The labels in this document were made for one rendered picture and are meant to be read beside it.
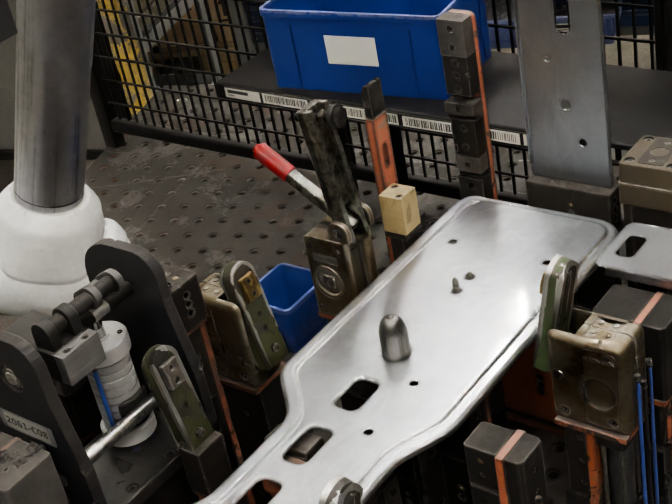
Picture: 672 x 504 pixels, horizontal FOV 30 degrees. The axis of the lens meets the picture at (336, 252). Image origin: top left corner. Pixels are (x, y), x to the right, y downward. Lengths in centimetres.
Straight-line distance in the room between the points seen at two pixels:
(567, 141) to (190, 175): 107
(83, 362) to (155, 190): 127
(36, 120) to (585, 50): 73
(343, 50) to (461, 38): 27
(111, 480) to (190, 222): 104
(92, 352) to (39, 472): 12
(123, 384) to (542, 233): 54
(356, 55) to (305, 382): 65
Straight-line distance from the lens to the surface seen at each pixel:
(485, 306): 142
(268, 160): 151
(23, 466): 124
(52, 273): 187
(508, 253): 151
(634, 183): 156
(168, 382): 129
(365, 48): 185
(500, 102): 180
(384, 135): 154
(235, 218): 231
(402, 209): 153
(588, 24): 152
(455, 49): 166
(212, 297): 140
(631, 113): 173
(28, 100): 175
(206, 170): 250
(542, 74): 158
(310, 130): 143
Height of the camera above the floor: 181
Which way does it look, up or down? 31 degrees down
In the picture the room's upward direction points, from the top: 12 degrees counter-clockwise
